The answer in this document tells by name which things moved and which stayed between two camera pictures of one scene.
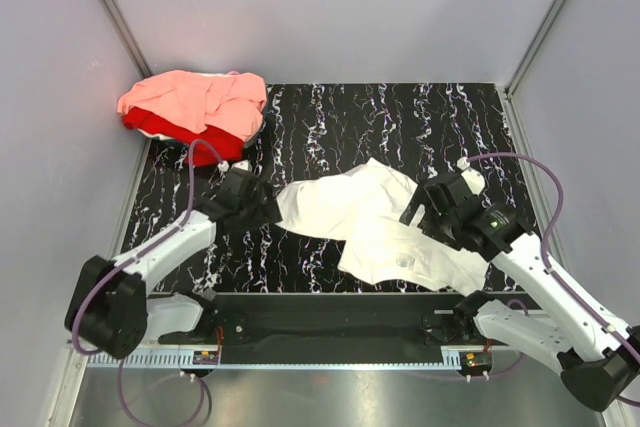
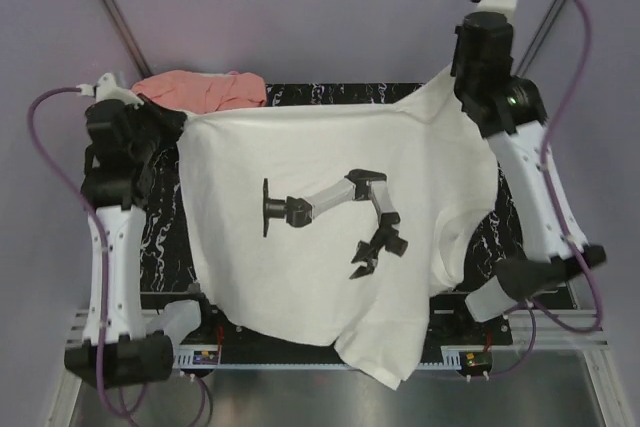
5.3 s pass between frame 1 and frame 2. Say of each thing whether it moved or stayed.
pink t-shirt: stayed
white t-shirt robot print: moved
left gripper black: moved
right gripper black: moved
